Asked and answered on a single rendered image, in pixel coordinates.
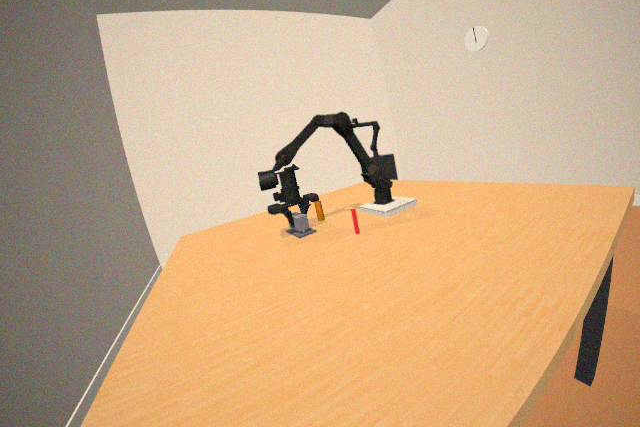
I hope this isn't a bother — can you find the red peg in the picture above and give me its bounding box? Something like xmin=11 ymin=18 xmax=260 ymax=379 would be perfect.
xmin=351 ymin=209 xmax=360 ymax=234

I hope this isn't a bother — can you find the brown cylinder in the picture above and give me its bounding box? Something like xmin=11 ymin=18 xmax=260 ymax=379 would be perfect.
xmin=314 ymin=200 xmax=325 ymax=221

